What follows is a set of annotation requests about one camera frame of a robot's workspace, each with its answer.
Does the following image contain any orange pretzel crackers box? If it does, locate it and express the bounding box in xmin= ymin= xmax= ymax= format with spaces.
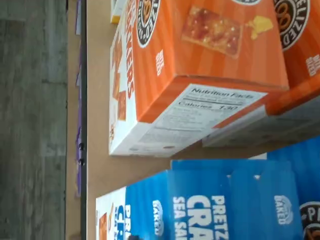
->
xmin=202 ymin=0 xmax=320 ymax=148
xmin=108 ymin=0 xmax=291 ymax=158

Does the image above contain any dark metal shelf frame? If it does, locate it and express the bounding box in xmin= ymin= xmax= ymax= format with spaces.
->
xmin=79 ymin=0 xmax=88 ymax=240

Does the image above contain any blue pretzel crackers box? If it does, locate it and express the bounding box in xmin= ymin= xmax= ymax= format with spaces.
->
xmin=249 ymin=136 xmax=320 ymax=240
xmin=95 ymin=159 xmax=305 ymax=240

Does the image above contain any yellow brownie mix box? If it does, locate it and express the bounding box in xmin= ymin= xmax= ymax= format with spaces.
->
xmin=111 ymin=0 xmax=127 ymax=25

